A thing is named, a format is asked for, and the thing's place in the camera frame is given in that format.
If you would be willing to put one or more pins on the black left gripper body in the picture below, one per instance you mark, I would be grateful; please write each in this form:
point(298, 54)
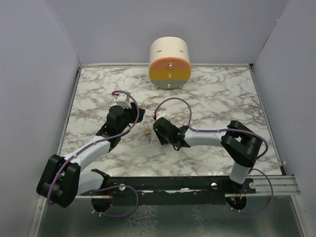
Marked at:
point(133, 113)

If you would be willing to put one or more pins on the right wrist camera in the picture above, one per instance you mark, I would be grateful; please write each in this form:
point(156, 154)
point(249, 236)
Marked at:
point(160, 114)

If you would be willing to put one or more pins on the round three-drawer storage box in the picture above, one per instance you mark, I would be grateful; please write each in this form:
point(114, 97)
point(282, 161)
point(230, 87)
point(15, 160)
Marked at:
point(169, 64)

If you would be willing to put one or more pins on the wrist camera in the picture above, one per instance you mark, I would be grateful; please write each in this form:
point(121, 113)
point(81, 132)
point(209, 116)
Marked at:
point(160, 114)
point(122, 100)

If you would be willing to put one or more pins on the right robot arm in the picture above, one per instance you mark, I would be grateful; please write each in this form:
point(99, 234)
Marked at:
point(240, 143)

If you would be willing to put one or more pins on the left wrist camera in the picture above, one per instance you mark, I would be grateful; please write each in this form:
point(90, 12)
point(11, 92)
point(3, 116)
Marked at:
point(122, 100)

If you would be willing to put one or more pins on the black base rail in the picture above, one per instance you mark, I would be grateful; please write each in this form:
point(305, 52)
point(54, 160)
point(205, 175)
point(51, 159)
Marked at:
point(168, 190)

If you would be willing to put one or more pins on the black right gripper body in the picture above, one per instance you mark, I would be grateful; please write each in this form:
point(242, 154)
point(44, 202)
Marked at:
point(164, 139)

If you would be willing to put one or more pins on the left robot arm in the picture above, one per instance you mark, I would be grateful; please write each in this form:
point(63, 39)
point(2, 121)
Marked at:
point(59, 182)

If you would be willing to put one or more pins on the small brass padlock long shackle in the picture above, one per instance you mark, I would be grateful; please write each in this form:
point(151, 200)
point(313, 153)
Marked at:
point(147, 129)

